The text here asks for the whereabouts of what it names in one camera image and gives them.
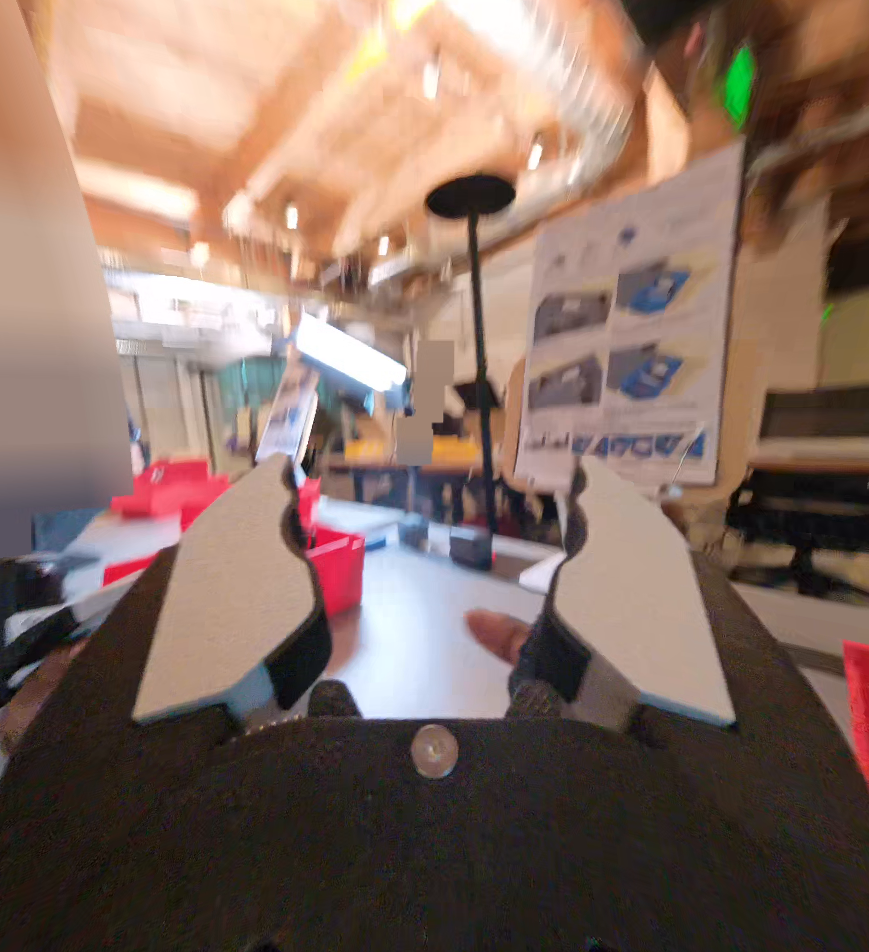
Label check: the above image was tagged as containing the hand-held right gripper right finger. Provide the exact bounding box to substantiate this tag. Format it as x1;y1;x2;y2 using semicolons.
509;454;738;733

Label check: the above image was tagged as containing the black monitor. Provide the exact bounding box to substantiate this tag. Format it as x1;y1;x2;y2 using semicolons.
758;381;869;441

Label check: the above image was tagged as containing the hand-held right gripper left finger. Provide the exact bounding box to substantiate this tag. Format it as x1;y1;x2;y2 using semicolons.
131;454;333;733

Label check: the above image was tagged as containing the person's left hand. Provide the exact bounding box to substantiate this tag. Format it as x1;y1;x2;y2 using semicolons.
0;638;95;754

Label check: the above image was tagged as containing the person's right hand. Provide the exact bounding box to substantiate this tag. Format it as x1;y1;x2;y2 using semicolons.
466;610;532;665

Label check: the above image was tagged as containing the green exit sign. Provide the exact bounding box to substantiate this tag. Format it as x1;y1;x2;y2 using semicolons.
725;45;757;131

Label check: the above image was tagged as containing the bright light panel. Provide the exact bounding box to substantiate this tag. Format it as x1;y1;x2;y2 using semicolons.
293;312;409;395

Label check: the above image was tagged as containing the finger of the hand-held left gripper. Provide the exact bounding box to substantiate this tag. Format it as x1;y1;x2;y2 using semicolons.
1;584;126;648

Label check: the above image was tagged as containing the row of yellow bins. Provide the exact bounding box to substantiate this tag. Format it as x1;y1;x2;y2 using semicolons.
345;435;480;466

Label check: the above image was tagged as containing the black office chair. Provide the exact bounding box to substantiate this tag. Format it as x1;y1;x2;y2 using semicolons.
725;467;869;596

